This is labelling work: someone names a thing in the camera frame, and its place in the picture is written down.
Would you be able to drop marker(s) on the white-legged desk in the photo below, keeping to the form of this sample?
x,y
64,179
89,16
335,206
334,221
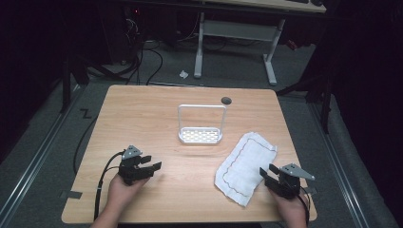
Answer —
x,y
240,34

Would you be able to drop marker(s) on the person's right hand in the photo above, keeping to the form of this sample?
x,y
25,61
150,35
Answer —
x,y
291,209

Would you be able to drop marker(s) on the grey tape strip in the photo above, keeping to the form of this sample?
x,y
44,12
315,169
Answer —
x,y
71,194
310,190

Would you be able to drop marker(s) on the black metal stand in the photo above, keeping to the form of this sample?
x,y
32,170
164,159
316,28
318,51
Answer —
x,y
68,79
320,91

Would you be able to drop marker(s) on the crumpled white paper scrap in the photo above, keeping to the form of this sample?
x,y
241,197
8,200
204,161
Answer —
x,y
183,74

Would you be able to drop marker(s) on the person's left hand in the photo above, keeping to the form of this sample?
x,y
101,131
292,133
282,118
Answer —
x,y
123,192

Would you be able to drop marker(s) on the dark round table grommet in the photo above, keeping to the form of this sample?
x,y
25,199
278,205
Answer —
x,y
226,100

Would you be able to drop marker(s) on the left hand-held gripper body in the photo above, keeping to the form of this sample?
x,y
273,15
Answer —
x,y
130,167

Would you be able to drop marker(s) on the white cloth with red stitching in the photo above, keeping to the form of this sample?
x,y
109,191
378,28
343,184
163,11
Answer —
x,y
245,169

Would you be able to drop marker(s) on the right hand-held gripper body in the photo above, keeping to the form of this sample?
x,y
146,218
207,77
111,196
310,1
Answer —
x,y
289,181

